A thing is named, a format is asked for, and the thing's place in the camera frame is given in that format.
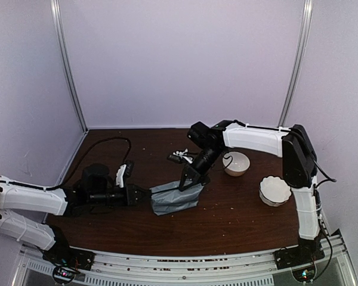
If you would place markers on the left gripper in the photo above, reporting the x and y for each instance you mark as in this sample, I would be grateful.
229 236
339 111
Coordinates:
129 197

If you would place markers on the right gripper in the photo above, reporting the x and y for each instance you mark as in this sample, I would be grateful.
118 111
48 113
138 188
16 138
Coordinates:
188 170

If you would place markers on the grey drawstring pouch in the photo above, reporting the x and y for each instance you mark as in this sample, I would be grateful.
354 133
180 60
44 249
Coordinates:
167 198

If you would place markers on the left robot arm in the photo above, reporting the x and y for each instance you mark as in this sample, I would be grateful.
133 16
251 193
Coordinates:
95 188

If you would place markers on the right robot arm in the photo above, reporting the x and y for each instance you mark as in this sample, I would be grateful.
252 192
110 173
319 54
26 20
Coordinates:
291 148

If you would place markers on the white round bowl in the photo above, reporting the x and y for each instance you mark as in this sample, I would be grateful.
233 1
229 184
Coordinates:
235 163

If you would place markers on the white scalloped bowl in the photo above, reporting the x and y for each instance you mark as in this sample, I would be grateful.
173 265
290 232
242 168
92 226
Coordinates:
274 191

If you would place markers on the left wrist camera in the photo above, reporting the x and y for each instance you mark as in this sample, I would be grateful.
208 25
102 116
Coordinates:
124 172

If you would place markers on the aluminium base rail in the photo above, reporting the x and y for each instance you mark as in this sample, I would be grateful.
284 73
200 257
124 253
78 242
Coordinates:
256 268

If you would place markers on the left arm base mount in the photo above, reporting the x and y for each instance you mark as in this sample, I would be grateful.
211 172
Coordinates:
61 253

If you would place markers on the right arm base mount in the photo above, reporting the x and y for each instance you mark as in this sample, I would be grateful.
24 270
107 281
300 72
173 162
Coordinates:
307 251

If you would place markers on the aluminium corner post left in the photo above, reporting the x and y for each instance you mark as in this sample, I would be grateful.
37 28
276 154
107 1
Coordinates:
58 24

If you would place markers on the aluminium corner post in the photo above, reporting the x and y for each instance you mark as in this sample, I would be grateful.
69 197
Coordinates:
58 24
298 60

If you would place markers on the aluminium corner post right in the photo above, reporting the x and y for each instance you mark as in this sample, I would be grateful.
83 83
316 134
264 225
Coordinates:
298 60

